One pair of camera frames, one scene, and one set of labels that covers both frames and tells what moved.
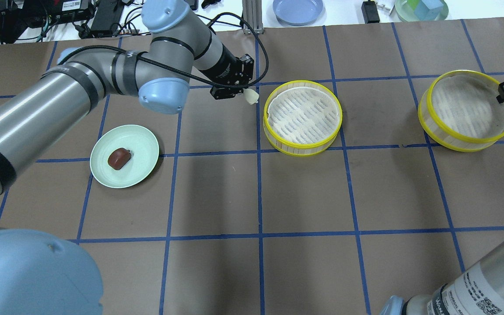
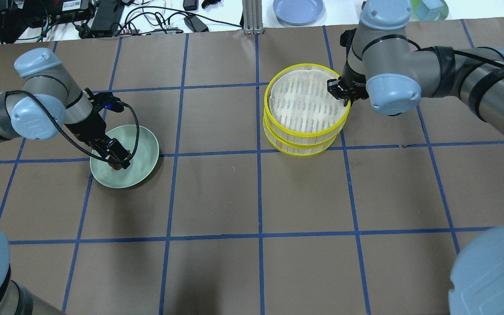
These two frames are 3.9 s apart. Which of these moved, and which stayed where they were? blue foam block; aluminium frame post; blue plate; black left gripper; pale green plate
Moved: black left gripper
Stayed: pale green plate; blue plate; blue foam block; aluminium frame post
